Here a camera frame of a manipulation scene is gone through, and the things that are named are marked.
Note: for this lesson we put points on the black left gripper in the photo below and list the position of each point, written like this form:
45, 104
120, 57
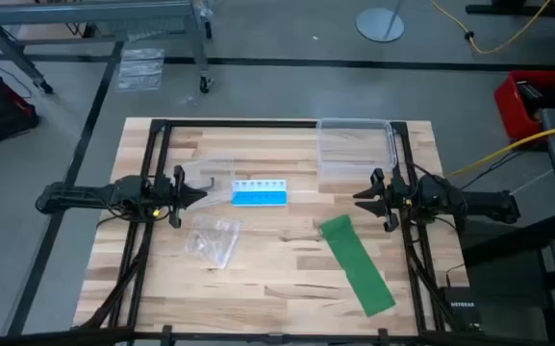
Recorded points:
166, 194

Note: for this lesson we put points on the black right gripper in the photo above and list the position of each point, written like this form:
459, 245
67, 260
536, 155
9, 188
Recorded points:
397, 199

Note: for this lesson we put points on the clear plastic zip bag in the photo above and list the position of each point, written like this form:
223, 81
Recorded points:
212, 240

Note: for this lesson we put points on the green elastic bandage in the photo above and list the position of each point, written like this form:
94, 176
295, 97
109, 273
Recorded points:
356, 264

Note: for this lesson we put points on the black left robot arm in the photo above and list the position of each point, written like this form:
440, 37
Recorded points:
80, 197

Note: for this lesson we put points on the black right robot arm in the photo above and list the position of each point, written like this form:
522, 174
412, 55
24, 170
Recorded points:
479, 204

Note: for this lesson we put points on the clear plastic storage bin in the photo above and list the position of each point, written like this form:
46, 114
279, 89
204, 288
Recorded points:
356, 149

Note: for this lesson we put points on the blue white pill organizer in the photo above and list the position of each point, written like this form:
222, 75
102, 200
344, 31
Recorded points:
259, 198

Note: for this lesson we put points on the small clear plastic scrap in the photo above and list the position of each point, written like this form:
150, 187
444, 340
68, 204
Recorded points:
189, 100

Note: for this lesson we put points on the clear plastic sheet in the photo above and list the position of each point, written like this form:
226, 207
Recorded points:
140, 69

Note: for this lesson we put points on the black rig crossbar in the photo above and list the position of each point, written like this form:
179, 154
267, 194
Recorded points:
209, 337

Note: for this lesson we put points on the red plastic bin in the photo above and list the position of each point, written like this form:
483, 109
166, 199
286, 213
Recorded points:
510, 110

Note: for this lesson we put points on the round grey stand base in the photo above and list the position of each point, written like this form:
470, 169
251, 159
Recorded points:
378, 26

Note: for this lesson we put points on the black stand legs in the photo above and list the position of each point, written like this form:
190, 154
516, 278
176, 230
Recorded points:
498, 8

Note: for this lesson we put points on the black aluminium table frame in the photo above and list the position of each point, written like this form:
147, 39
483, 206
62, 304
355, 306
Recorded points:
238, 123

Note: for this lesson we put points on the black network switch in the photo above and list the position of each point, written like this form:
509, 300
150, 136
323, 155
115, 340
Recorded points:
462, 307

